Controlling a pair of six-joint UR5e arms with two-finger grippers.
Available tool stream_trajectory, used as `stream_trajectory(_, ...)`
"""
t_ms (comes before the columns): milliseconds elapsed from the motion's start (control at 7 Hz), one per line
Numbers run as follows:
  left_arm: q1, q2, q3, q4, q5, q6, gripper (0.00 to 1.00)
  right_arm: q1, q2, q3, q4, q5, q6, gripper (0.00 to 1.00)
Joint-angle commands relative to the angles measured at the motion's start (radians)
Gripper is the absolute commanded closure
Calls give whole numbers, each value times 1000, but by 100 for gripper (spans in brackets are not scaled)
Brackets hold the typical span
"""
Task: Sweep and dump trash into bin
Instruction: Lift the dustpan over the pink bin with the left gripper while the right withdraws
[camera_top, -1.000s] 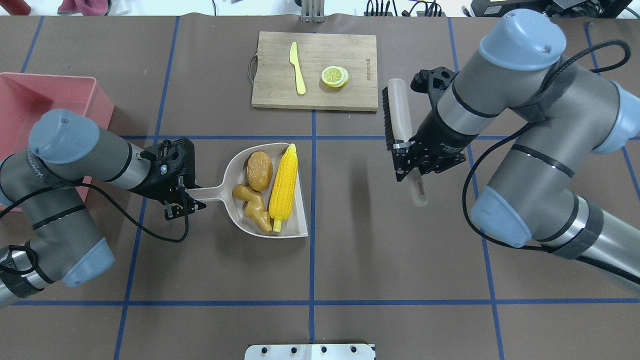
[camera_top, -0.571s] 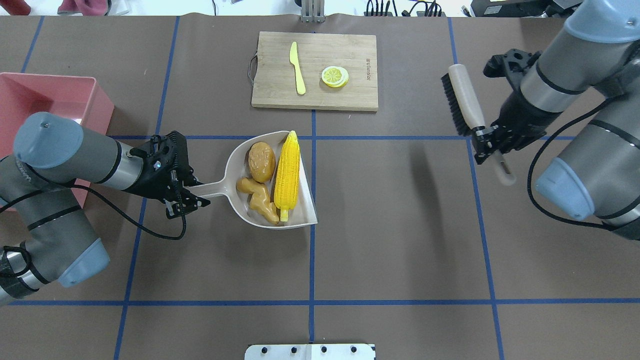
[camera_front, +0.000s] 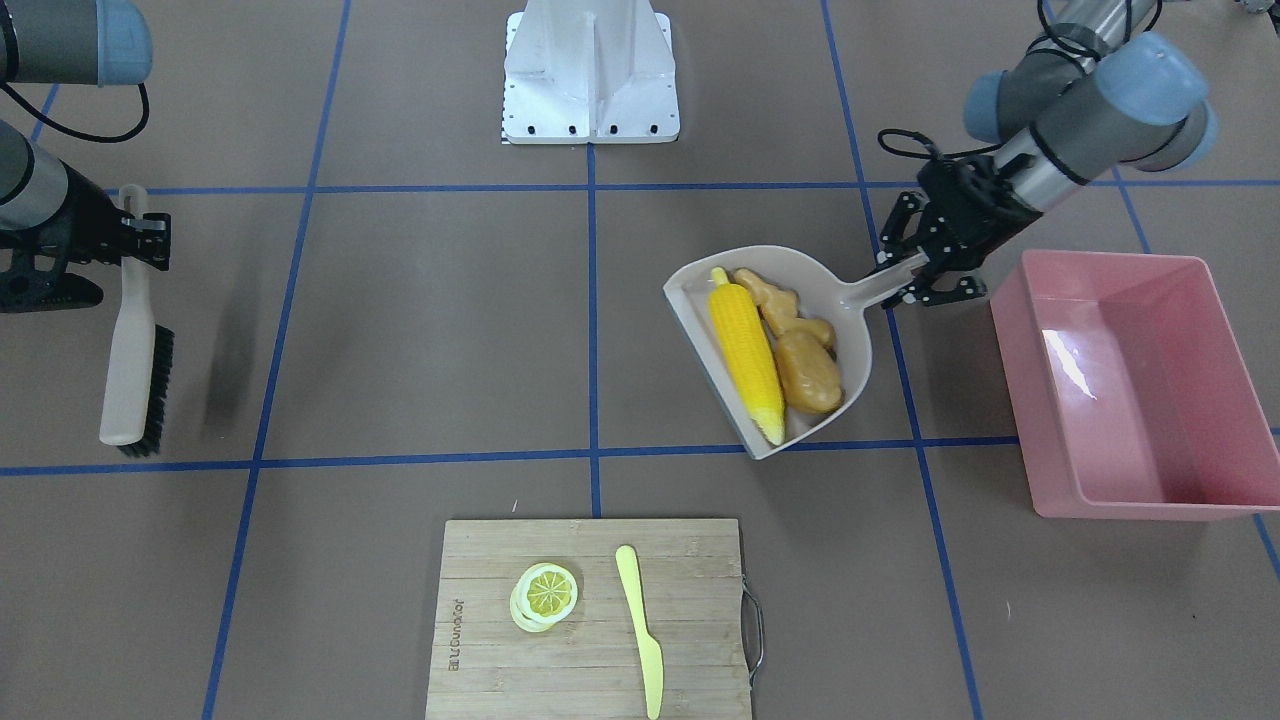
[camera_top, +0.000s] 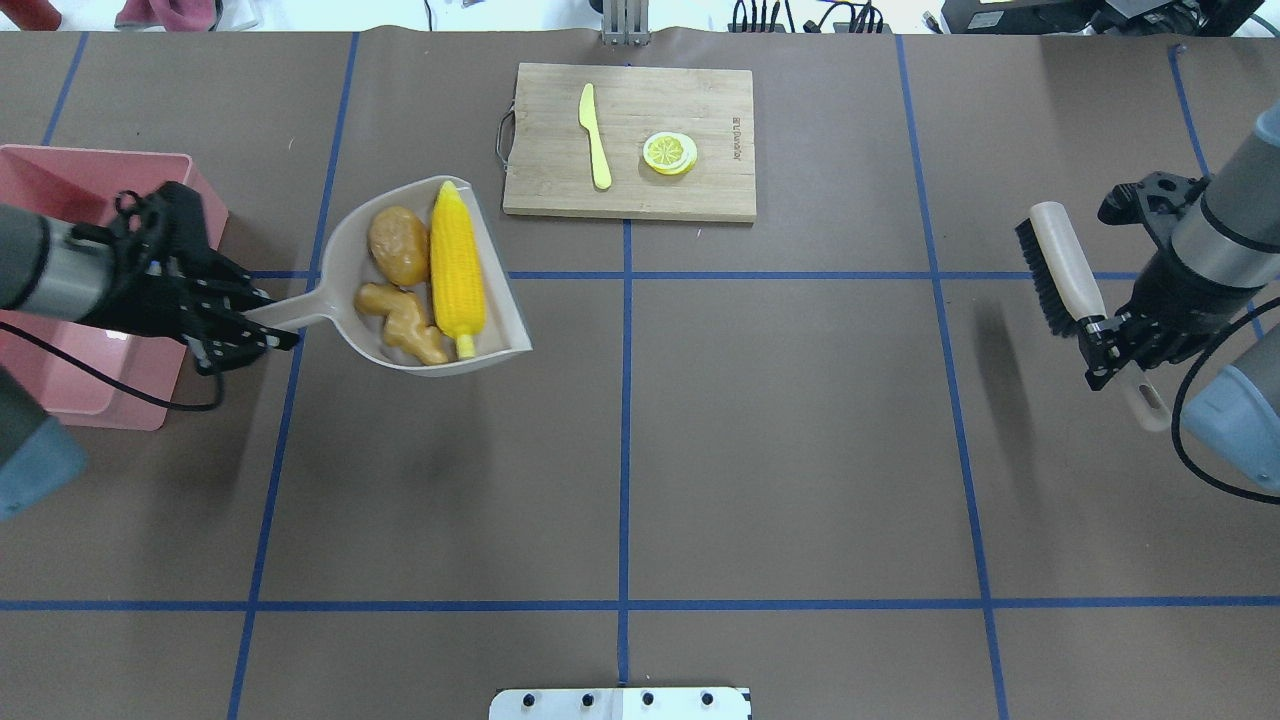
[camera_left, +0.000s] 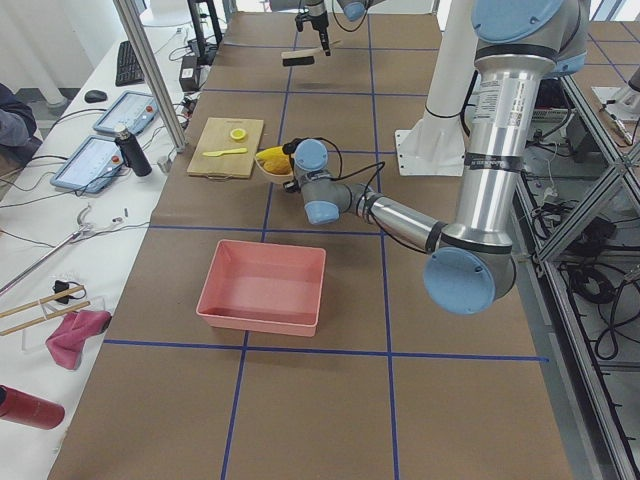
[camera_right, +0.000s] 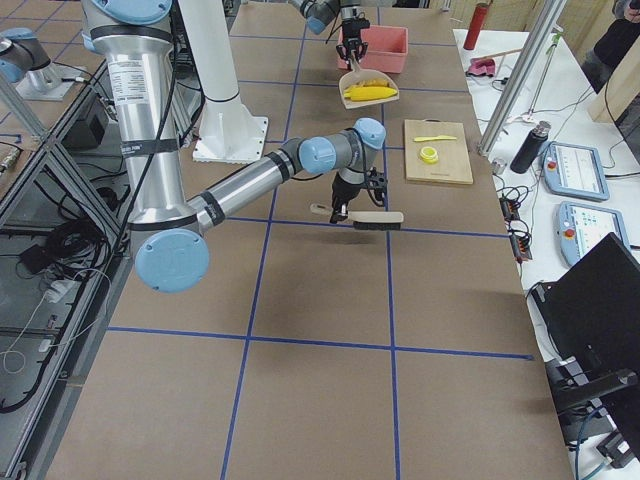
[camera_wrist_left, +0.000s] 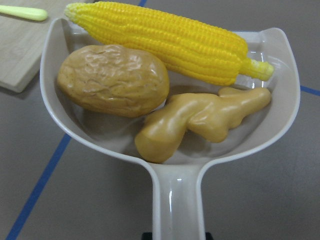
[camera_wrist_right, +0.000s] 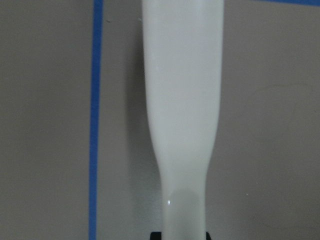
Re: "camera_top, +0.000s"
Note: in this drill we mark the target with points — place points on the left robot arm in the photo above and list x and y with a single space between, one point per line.
60 270

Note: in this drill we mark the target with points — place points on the beige plastic dustpan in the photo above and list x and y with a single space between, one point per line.
347 264

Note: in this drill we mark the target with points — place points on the red cloth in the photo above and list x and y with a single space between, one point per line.
173 16

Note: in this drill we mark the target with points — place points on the beige hand brush black bristles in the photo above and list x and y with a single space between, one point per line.
1067 290

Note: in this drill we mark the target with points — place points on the pink plastic bin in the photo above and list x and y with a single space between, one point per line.
80 185

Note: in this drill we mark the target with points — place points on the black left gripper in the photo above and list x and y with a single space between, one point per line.
137 303

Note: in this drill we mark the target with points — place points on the yellow toy knife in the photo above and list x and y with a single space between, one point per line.
600 169

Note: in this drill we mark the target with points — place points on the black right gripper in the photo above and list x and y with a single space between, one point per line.
1178 292

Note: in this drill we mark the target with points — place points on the white metal bracket plate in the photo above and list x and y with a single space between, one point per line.
671 702

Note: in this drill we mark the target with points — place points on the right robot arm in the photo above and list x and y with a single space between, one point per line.
1215 250

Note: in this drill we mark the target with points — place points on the yellow toy lemon slice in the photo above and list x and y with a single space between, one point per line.
670 153

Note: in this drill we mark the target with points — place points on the brown toy potato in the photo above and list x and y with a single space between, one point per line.
399 244

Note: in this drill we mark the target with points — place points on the blue tape line crosswise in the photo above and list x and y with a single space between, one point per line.
770 276

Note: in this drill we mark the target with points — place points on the grey metal camera post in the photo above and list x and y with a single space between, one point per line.
624 22

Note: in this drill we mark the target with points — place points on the black monitor equipment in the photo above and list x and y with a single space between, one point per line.
1124 18

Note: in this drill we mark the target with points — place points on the blue tape line lengthwise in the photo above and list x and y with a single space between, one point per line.
626 395

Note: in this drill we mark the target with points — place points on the yellow toy corn cob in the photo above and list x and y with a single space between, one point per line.
456 274

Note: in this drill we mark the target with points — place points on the tan toy ginger root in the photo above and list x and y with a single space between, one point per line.
405 325

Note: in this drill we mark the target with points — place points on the wooden cutting board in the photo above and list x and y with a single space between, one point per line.
548 165

